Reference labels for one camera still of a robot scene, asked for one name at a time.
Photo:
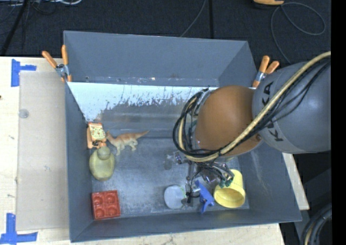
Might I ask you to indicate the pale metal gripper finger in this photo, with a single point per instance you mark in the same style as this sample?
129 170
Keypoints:
177 158
192 196

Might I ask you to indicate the blue plastic clip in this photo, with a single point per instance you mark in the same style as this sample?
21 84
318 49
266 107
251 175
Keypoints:
205 198

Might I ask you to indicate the white round cup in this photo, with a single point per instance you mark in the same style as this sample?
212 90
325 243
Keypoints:
173 197

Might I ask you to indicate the grey metal bin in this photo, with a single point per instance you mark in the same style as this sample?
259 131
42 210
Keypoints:
146 162

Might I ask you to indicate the yellow plastic cup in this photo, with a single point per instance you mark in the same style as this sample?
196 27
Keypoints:
229 196

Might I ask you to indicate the tan toy dinosaur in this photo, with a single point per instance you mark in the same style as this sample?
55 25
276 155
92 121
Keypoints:
124 140

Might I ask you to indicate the red toy building block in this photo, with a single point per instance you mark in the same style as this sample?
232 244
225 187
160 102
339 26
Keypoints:
106 205

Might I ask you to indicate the orange toy clock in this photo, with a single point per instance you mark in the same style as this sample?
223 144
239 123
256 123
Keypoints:
95 133

